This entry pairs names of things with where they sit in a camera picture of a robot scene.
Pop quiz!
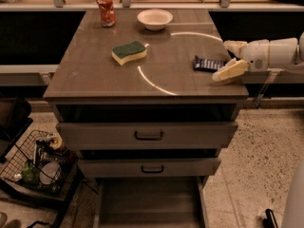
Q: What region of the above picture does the top grey drawer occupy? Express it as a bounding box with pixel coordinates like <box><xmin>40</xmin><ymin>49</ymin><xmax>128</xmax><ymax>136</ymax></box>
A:
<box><xmin>57</xmin><ymin>104</ymin><xmax>238</xmax><ymax>150</ymax></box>

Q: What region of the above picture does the green and yellow sponge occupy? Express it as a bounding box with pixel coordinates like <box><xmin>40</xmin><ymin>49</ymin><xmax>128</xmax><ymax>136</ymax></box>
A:
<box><xmin>111</xmin><ymin>41</ymin><xmax>147</xmax><ymax>66</ymax></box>

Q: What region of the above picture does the white cup in basket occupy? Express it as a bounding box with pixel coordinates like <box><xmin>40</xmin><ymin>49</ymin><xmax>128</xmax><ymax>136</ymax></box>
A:
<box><xmin>39</xmin><ymin>161</ymin><xmax>61</xmax><ymax>185</ymax></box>

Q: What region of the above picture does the grey drawer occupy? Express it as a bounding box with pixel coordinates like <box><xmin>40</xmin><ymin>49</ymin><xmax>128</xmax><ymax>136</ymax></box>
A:
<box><xmin>93</xmin><ymin>177</ymin><xmax>209</xmax><ymax>228</ymax></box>
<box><xmin>78</xmin><ymin>158</ymin><xmax>221</xmax><ymax>178</ymax></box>
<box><xmin>57</xmin><ymin>104</ymin><xmax>238</xmax><ymax>150</ymax></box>

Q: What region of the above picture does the white ceramic bowl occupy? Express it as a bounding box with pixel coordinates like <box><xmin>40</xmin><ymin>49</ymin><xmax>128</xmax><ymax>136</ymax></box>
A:
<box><xmin>137</xmin><ymin>9</ymin><xmax>173</xmax><ymax>31</ymax></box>

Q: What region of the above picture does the middle grey drawer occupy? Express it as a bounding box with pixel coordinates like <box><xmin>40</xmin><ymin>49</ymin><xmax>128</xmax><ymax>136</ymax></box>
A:
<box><xmin>78</xmin><ymin>158</ymin><xmax>221</xmax><ymax>178</ymax></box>

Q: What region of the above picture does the black wire basket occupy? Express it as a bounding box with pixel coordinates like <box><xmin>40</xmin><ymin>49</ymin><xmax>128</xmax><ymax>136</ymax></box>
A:
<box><xmin>0</xmin><ymin>130</ymin><xmax>79</xmax><ymax>203</ymax></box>

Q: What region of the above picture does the bottom grey drawer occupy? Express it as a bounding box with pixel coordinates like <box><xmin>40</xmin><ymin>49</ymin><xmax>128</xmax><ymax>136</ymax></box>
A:
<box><xmin>93</xmin><ymin>177</ymin><xmax>209</xmax><ymax>228</ymax></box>

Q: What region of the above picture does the green item in basket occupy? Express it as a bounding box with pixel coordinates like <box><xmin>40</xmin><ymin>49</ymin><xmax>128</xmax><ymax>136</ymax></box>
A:
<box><xmin>22</xmin><ymin>160</ymin><xmax>40</xmax><ymax>185</ymax></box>

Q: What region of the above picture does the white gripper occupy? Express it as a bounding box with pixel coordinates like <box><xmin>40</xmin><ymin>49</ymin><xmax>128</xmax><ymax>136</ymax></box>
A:
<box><xmin>212</xmin><ymin>40</ymin><xmax>270</xmax><ymax>82</ymax></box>

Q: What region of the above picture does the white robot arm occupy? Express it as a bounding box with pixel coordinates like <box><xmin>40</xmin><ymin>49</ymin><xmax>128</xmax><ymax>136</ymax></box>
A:
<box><xmin>203</xmin><ymin>97</ymin><xmax>304</xmax><ymax>228</ymax></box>

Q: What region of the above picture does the grey drawer cabinet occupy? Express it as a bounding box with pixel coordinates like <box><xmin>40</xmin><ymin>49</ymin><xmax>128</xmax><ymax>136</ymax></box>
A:
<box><xmin>43</xmin><ymin>9</ymin><xmax>250</xmax><ymax>228</ymax></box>

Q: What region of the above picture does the crushed orange soda can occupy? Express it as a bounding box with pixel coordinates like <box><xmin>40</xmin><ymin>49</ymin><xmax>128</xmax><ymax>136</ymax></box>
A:
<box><xmin>96</xmin><ymin>0</ymin><xmax>115</xmax><ymax>28</ymax></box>

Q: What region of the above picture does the blue rxbar blueberry wrapper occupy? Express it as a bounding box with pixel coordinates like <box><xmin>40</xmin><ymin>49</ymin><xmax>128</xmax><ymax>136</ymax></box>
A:
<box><xmin>193</xmin><ymin>56</ymin><xmax>225</xmax><ymax>72</ymax></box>

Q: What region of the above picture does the black object on floor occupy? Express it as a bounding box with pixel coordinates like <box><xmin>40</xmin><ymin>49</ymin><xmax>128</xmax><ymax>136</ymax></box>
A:
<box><xmin>262</xmin><ymin>209</ymin><xmax>278</xmax><ymax>228</ymax></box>

